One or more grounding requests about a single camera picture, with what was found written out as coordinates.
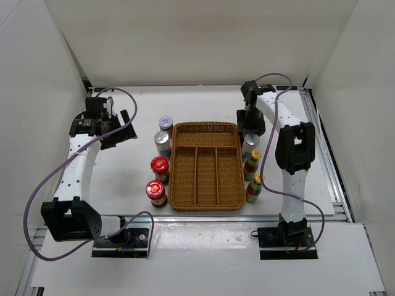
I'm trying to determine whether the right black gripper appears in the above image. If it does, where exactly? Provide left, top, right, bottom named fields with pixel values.
left=236, top=107, right=267, bottom=139

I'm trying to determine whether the silver-cap pepper shaker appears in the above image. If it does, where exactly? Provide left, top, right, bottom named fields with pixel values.
left=241, top=133, right=260, bottom=162
left=154, top=131, right=172, bottom=158

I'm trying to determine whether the white-lid spice jar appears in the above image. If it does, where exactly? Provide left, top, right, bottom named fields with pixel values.
left=158, top=116, right=173, bottom=134

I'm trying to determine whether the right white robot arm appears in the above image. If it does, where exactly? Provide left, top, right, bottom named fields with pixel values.
left=236, top=80, right=315, bottom=247

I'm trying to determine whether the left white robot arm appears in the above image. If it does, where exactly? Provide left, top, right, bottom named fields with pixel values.
left=41, top=97, right=137, bottom=242

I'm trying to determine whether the upper yellow-cap chili bottle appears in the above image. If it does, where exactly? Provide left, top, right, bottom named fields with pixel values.
left=244, top=150, right=262, bottom=181

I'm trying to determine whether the yellow-cap chili bottle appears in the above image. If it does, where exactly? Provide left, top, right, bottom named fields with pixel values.
left=246, top=173, right=265, bottom=203
left=244, top=150, right=262, bottom=181

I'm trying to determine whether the upper red-lid sauce jar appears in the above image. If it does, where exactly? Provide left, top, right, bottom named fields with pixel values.
left=151, top=156, right=170, bottom=184

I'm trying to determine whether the red-lid sauce jar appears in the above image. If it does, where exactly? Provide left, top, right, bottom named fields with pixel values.
left=146, top=180, right=167, bottom=208
left=151, top=156, right=170, bottom=184

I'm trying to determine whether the brown wicker divided basket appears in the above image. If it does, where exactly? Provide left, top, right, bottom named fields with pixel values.
left=168, top=121, right=246, bottom=212

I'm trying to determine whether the lower yellow-cap chili bottle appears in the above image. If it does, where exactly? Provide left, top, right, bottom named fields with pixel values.
left=246, top=173, right=265, bottom=203

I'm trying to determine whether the lower red-lid sauce jar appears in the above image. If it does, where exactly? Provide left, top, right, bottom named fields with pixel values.
left=146, top=180, right=167, bottom=208

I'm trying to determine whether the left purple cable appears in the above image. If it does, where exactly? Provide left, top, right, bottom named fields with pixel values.
left=23, top=87, right=155, bottom=261

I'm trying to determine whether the purple cable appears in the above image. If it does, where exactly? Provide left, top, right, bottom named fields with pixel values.
left=254, top=72, right=326, bottom=253
left=23, top=87, right=155, bottom=261

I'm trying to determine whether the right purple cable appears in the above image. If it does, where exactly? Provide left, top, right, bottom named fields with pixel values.
left=254, top=72, right=326, bottom=253

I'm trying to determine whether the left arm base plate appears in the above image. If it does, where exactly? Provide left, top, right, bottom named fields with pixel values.
left=91, top=218, right=152, bottom=258

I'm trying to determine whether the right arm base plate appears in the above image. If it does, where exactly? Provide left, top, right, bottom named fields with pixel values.
left=250, top=225, right=318, bottom=260

